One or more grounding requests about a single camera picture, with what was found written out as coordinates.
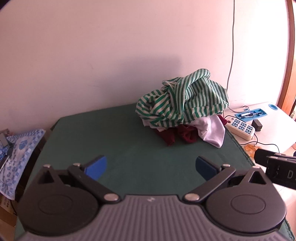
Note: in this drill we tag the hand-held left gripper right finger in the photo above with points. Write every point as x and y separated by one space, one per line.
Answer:
204 166

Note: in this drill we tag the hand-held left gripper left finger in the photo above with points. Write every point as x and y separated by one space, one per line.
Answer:
97 166

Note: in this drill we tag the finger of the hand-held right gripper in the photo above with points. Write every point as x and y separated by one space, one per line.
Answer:
261 156

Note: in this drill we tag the green white striped shirt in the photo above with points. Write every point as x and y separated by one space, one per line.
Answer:
185 99

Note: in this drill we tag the pile of orange rubber bands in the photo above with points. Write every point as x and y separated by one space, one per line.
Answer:
251 149

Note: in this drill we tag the white desk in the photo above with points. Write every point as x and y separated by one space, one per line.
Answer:
272 129

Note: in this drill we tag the black charger adapter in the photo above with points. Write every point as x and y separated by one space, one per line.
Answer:
257 125

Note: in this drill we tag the white blue power strip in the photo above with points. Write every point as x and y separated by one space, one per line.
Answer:
241 127

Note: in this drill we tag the white garment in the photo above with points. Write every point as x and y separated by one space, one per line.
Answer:
212 132

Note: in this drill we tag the dark red garment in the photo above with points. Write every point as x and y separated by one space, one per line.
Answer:
187 134

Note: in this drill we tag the blue pen tray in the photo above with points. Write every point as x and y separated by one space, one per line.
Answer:
261 115

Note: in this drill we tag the green table cloth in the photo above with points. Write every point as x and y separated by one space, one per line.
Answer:
138 162

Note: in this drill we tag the white black pen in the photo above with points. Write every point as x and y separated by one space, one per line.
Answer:
246 114

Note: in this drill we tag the blue desk grommet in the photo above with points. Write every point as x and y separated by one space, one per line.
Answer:
272 107

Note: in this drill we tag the blue patterned cloth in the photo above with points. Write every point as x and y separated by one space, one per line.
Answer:
23 148

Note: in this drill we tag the grey small device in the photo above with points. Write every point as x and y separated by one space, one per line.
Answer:
3 139

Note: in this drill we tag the cardboard box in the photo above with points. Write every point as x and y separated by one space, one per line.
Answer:
7 210

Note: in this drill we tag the wooden balcony door frame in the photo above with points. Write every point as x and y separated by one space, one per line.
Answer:
288 69

